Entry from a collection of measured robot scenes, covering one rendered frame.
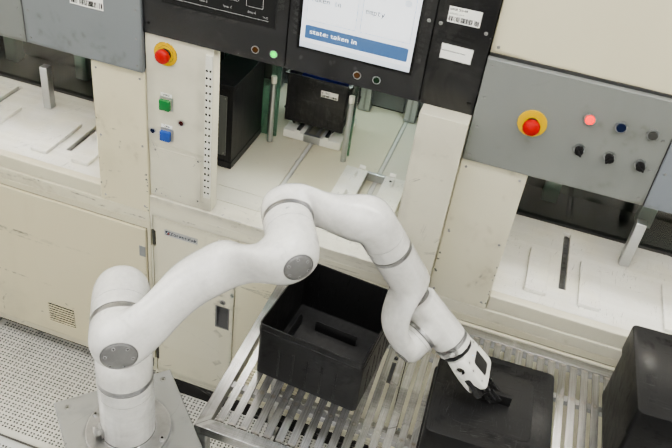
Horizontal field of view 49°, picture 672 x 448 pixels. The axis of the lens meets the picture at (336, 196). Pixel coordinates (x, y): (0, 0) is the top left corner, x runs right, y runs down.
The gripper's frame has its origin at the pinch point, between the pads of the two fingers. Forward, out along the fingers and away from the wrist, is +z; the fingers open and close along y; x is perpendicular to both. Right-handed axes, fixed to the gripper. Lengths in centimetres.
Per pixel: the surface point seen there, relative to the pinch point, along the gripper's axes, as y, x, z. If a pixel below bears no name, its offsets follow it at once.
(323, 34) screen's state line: 37, -2, -87
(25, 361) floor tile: 30, 174, -50
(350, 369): -7.6, 22.2, -24.9
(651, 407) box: -2.5, -32.0, 14.0
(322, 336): 12.6, 40.0, -23.6
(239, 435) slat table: -24, 47, -29
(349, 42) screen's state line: 37, -6, -82
